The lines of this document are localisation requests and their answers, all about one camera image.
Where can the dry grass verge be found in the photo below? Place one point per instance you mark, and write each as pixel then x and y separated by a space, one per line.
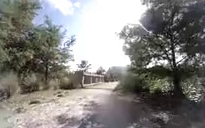
pixel 10 85

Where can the distant tree line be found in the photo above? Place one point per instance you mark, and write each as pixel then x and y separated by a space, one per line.
pixel 84 65

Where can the group of dark trees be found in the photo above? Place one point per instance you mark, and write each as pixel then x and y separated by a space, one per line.
pixel 171 36

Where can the dirt gravel path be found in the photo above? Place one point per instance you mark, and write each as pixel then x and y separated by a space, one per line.
pixel 100 110

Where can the green bushes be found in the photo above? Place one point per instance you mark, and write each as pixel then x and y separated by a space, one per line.
pixel 156 85

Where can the group of green trees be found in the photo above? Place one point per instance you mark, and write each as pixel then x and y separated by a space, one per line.
pixel 23 43

